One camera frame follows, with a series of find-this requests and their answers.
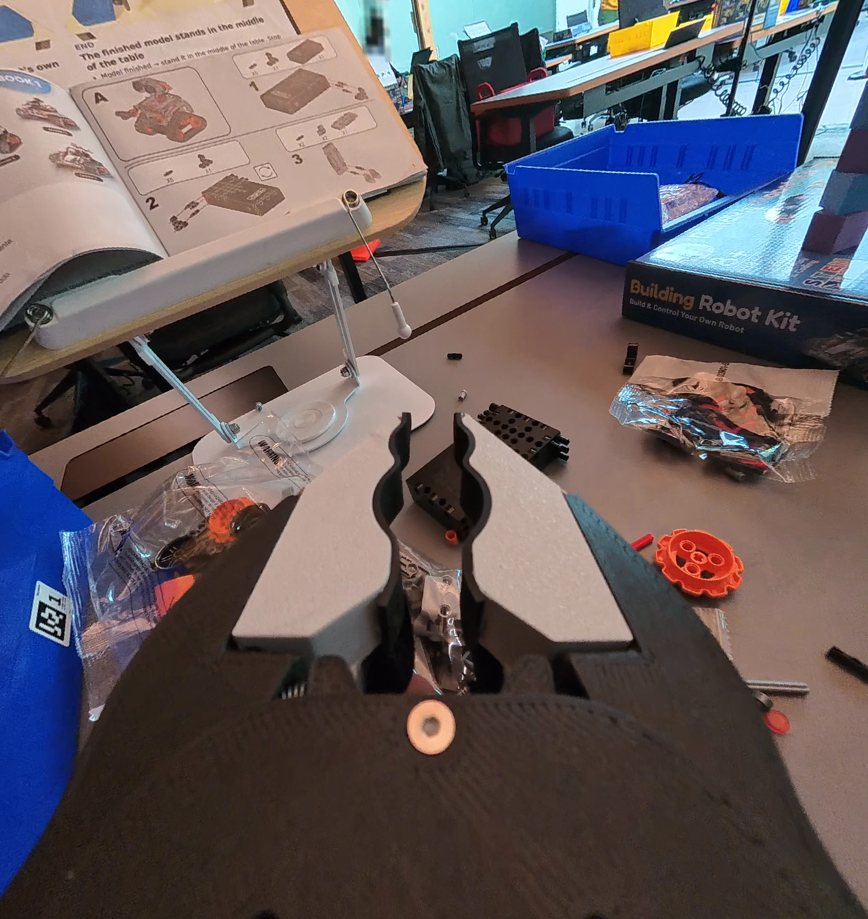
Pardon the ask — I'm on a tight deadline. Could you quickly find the instruction booklet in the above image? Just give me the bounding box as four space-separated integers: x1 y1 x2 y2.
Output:
0 0 429 360

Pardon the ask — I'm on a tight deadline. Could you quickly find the clear empty plastic bag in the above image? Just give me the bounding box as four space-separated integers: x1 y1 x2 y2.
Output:
241 400 352 478

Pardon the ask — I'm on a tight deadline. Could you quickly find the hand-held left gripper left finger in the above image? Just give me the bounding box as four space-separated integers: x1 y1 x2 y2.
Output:
234 414 415 687

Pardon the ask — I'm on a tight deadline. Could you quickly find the yellow plastic bin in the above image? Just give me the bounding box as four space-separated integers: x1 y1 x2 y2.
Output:
607 12 683 60

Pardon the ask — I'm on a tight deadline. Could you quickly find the wooden background table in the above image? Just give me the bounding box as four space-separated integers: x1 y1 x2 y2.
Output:
470 12 837 123

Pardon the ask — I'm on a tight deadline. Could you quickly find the bubble wrap bag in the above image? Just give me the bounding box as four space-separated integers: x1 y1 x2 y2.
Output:
661 183 722 224

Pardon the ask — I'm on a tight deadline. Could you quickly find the blue plastic bin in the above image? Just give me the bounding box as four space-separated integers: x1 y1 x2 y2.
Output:
506 112 805 268
0 428 93 914

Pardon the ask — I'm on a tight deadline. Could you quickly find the white label wheels bag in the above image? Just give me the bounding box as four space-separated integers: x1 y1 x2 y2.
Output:
61 431 314 719

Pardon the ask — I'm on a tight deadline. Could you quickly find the orange plastic gear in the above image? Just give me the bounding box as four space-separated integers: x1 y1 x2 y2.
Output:
654 529 746 600

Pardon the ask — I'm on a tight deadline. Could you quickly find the white book stand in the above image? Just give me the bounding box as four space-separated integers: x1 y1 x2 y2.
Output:
0 184 438 478

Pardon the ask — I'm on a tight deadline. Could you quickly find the grey desk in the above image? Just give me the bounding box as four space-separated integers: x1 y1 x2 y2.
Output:
33 230 868 919

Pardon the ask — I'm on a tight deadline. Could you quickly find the clear bag of grey beams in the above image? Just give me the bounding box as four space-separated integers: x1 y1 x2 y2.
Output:
396 553 734 693

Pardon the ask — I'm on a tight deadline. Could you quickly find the silver plastic parts bag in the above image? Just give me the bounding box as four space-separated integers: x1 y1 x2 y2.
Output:
611 355 840 483

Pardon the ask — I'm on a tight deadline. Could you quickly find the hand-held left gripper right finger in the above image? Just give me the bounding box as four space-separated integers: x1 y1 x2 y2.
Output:
453 414 634 679

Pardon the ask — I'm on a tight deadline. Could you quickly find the blue robot kit box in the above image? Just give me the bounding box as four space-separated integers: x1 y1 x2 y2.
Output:
621 156 868 397

